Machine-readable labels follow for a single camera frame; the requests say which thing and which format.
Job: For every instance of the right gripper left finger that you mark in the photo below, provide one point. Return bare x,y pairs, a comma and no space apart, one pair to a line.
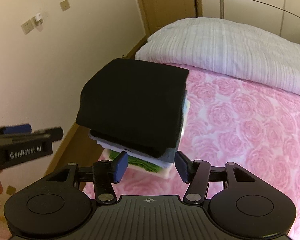
111,171

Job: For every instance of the wall socket with plug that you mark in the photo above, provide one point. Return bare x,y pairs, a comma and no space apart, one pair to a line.
35,22

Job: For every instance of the white folded cloth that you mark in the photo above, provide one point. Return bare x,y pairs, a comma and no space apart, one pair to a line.
135,153

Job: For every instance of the wooden door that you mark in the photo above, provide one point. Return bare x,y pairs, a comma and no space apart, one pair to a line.
159,13

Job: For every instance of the wall switch plate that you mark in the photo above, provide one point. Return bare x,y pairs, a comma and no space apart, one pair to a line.
65,5

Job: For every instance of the pink rose blanket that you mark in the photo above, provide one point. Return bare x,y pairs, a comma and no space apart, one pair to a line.
253,125

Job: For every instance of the black garment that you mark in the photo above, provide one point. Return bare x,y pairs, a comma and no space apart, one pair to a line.
135,104

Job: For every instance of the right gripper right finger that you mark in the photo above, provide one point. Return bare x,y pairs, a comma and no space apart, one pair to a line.
190,169

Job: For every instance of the green folded towel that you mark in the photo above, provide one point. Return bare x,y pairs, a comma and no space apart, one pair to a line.
136,162

